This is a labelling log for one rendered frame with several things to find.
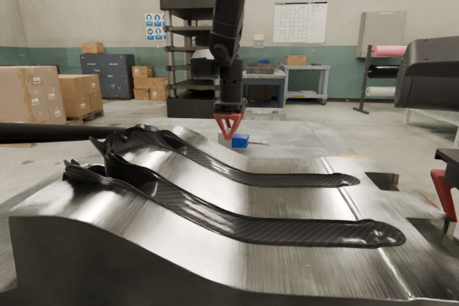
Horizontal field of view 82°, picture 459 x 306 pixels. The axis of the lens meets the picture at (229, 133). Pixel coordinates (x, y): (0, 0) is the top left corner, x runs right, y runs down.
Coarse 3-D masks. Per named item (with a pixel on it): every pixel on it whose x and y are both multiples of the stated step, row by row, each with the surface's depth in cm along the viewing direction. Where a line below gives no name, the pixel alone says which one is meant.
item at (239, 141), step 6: (228, 132) 69; (234, 132) 72; (222, 138) 69; (234, 138) 68; (240, 138) 68; (246, 138) 68; (222, 144) 69; (228, 144) 69; (234, 144) 69; (240, 144) 68; (246, 144) 68; (264, 144) 68
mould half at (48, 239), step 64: (64, 192) 22; (128, 192) 23; (192, 192) 27; (256, 192) 32; (320, 192) 32; (384, 192) 31; (0, 256) 25; (64, 256) 20; (128, 256) 19; (192, 256) 20; (256, 256) 22; (320, 256) 22; (384, 256) 21
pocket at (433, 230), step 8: (416, 224) 26; (424, 224) 26; (432, 224) 26; (440, 224) 26; (448, 224) 25; (424, 232) 26; (432, 232) 26; (440, 232) 26; (448, 232) 26; (432, 240) 26; (440, 240) 26; (448, 240) 25; (456, 240) 25; (440, 248) 26; (448, 248) 25; (456, 248) 24; (448, 256) 25; (456, 256) 24
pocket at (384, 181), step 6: (366, 174) 36; (372, 174) 36; (378, 174) 36; (384, 174) 36; (390, 174) 36; (396, 174) 36; (372, 180) 36; (378, 180) 36; (384, 180) 36; (390, 180) 36; (396, 180) 36; (378, 186) 37; (384, 186) 37; (390, 186) 36; (396, 186) 35
